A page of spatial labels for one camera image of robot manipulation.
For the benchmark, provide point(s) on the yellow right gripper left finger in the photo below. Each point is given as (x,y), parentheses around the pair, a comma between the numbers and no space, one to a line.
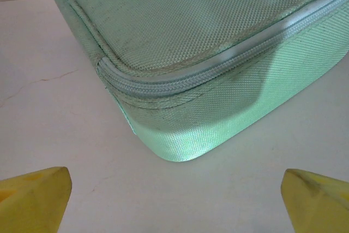
(30,203)

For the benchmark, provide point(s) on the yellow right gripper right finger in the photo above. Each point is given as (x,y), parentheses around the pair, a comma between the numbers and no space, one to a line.
(321,205)

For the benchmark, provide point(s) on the mint green zip case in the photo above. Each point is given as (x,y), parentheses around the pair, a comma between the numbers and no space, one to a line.
(191,39)

